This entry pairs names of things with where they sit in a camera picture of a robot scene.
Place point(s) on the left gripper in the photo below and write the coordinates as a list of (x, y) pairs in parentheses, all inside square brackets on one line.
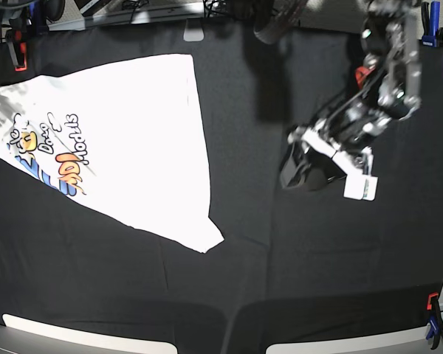
[(325, 150)]

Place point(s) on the white printed t-shirt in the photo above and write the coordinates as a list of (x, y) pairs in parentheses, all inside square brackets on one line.
[(125, 139)]

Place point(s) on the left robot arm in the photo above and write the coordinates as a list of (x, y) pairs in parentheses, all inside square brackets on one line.
[(389, 85)]

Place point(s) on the black table cloth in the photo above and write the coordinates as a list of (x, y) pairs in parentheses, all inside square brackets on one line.
[(294, 265)]

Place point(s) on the blue clamp top right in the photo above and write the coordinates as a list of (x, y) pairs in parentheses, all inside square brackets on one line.
[(433, 33)]

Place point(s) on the red blue clamp bottom right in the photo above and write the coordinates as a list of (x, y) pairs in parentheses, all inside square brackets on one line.
[(435, 324)]

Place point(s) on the red clamp top left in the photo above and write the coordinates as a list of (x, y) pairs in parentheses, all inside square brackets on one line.
[(17, 48)]

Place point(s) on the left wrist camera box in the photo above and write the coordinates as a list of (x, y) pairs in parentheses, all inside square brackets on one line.
[(360, 187)]

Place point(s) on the grey camera mount base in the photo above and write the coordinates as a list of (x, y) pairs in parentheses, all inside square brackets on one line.
[(193, 31)]

